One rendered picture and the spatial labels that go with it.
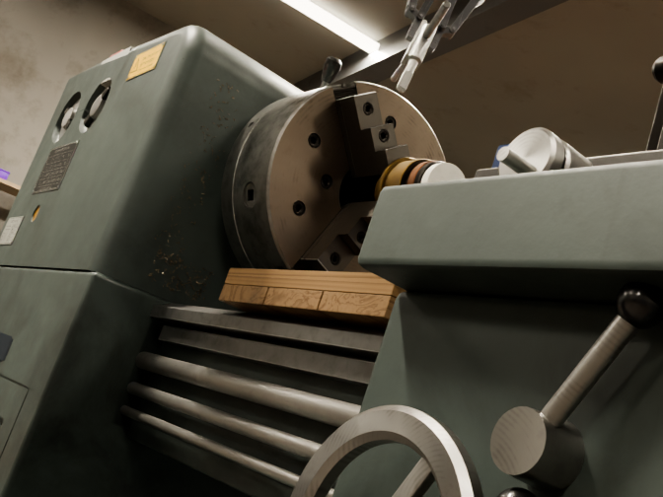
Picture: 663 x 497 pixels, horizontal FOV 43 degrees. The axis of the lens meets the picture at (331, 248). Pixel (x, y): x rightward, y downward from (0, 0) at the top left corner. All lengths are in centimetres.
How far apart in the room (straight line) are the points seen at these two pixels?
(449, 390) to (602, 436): 11
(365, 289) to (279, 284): 14
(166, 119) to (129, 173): 9
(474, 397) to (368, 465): 9
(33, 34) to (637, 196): 743
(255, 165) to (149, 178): 15
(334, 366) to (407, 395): 25
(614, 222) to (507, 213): 7
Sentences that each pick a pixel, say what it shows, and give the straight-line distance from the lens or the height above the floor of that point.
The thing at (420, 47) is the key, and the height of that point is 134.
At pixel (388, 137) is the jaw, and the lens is 109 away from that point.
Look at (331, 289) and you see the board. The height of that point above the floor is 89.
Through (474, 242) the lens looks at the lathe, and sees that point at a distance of 48.
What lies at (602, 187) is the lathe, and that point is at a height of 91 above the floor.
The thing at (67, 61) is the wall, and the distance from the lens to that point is 773.
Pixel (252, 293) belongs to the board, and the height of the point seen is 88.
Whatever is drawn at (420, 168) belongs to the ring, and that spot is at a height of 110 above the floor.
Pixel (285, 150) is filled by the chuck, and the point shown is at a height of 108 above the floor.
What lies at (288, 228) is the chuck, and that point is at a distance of 106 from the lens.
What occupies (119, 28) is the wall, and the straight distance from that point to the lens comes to 793.
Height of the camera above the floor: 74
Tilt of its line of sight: 13 degrees up
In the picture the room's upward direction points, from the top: 19 degrees clockwise
